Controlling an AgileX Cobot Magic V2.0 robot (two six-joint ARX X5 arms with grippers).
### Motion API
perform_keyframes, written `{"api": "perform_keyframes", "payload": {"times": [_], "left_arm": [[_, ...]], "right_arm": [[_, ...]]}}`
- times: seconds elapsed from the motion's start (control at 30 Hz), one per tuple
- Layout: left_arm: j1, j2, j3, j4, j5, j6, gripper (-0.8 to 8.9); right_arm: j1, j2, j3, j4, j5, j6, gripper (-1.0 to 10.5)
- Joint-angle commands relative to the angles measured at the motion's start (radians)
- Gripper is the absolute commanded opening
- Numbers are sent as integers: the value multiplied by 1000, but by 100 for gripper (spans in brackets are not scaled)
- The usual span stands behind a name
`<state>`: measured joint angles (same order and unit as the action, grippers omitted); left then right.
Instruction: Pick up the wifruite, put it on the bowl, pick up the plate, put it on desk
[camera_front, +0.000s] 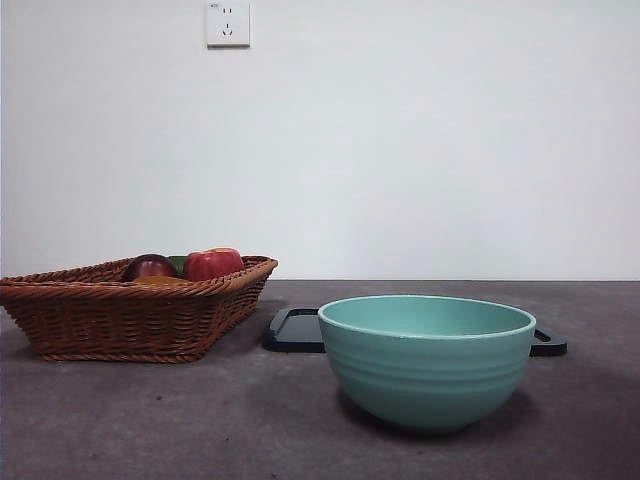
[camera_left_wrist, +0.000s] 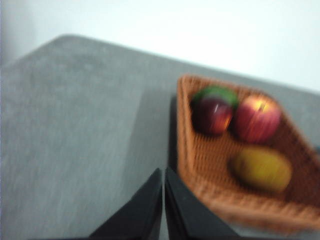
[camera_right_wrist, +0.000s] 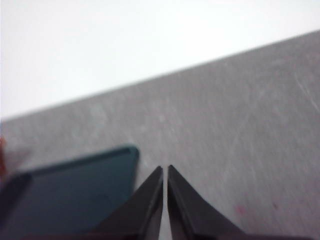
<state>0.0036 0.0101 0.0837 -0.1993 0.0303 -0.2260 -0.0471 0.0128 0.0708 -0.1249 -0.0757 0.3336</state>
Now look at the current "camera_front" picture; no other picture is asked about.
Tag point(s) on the brown kiwifruit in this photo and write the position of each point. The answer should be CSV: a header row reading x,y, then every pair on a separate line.
x,y
162,280

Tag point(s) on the teal ribbed bowl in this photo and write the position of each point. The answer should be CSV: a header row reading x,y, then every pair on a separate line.
x,y
425,375

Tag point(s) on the dark rectangular tray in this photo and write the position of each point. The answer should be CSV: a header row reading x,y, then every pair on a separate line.
x,y
295,335

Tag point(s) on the bright red apple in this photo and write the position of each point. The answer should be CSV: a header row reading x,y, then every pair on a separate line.
x,y
212,265

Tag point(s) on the green fruit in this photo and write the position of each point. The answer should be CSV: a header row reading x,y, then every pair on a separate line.
x,y
177,262

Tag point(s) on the dark red apple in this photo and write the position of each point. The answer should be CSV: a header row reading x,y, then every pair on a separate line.
x,y
147,266

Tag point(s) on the brown wicker basket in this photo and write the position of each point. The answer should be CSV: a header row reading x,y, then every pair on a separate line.
x,y
115,320

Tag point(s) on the white wall socket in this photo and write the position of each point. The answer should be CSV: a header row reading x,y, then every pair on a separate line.
x,y
228,25

